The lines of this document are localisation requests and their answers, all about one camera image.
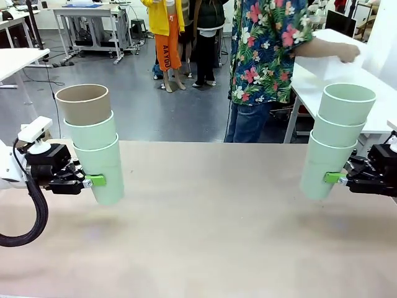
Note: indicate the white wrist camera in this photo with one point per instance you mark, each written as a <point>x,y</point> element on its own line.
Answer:
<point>393,133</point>
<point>34,128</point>

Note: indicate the person in orange pants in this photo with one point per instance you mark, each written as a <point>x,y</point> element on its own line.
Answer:
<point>167,52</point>

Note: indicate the floral hawaiian shirt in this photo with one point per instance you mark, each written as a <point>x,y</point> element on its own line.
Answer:
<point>263,46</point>

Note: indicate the person's left forearm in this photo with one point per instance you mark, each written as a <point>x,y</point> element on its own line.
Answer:
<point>322,48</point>

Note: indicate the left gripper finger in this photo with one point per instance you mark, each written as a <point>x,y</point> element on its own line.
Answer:
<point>68,185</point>
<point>74,169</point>

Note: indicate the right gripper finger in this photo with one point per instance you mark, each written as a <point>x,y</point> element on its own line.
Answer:
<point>358,166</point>
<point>356,183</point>

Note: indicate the grey metal frame desk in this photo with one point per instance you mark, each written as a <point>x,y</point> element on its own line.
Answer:
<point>83,10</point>

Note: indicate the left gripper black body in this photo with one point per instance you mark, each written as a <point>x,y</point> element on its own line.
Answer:
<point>46,164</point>

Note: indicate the white side table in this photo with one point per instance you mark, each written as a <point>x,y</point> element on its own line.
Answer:
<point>381,108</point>

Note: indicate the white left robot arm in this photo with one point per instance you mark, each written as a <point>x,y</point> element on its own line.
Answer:
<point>9,174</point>

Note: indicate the person in dark clothes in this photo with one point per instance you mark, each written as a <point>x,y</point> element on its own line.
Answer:
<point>206,46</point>

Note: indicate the dark metal stool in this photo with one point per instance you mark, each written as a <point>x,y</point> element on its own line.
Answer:
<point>138,26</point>

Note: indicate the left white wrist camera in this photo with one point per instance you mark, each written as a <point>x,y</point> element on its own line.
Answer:
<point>34,128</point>

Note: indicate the white office table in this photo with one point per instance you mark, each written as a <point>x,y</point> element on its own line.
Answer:
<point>18,59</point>

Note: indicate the black computer monitor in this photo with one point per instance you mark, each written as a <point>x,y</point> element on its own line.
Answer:
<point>341,23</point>

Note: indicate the black stand pole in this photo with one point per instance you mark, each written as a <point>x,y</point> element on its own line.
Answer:
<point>34,25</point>

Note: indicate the white background desk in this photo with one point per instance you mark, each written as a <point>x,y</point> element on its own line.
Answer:
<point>15,19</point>

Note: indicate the brown plastic cup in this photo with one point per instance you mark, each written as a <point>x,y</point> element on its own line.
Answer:
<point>83,108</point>

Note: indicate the person's left hand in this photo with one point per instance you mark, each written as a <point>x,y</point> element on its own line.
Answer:
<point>350,54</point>

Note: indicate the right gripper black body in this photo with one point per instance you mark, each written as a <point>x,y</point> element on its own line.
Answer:
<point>384,170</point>

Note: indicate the white plastic storage basket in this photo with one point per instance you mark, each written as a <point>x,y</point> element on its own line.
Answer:
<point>328,66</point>

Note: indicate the light green plastic cup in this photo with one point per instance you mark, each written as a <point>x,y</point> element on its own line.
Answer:
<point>105,161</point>
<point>319,164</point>
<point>344,107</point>
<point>338,135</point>
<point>93,135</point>

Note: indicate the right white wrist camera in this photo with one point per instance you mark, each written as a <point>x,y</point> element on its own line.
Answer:
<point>393,133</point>

